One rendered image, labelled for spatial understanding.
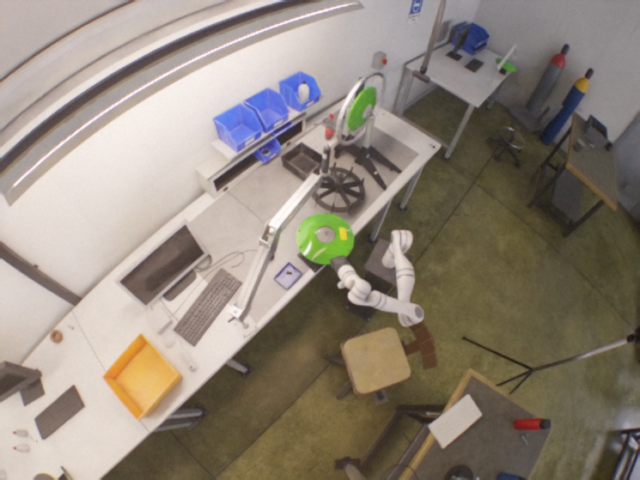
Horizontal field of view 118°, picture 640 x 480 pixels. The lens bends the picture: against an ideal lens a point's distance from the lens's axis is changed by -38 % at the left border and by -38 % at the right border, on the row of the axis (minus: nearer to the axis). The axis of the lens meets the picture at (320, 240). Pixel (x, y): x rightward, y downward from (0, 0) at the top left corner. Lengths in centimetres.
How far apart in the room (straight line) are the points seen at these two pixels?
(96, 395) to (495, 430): 218
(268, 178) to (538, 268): 299
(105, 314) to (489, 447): 228
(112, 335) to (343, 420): 174
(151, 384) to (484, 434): 177
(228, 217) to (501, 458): 213
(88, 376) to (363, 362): 165
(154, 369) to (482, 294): 278
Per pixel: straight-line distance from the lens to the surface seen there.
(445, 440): 169
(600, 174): 390
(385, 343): 199
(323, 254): 161
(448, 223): 336
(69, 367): 212
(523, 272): 359
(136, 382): 183
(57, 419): 216
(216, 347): 168
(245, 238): 186
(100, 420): 197
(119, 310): 197
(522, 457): 202
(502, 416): 189
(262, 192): 204
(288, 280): 172
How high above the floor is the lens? 252
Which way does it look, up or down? 61 degrees down
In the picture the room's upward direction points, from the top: 7 degrees clockwise
